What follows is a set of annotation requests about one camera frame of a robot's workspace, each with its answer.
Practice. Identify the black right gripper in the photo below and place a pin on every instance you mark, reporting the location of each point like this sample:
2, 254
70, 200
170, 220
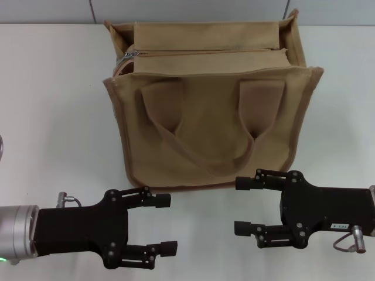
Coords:
322, 207

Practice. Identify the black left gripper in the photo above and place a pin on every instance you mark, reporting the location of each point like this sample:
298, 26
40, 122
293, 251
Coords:
82, 231

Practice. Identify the khaki canvas food bag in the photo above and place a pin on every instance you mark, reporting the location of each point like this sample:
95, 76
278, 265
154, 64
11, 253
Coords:
205, 131

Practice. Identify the silver metal zipper pull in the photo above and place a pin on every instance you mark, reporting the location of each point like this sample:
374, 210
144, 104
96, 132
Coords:
129, 54

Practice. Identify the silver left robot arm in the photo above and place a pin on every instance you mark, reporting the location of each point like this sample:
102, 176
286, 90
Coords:
17, 231

